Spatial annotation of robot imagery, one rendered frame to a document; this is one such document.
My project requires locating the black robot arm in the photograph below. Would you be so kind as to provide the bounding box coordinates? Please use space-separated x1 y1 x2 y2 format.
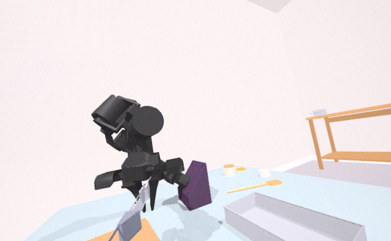
92 94 191 190

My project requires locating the light orange flat board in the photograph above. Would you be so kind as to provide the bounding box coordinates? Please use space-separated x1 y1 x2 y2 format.
87 218 160 241

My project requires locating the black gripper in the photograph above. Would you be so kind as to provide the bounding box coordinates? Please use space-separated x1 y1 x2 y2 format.
94 140 185 211

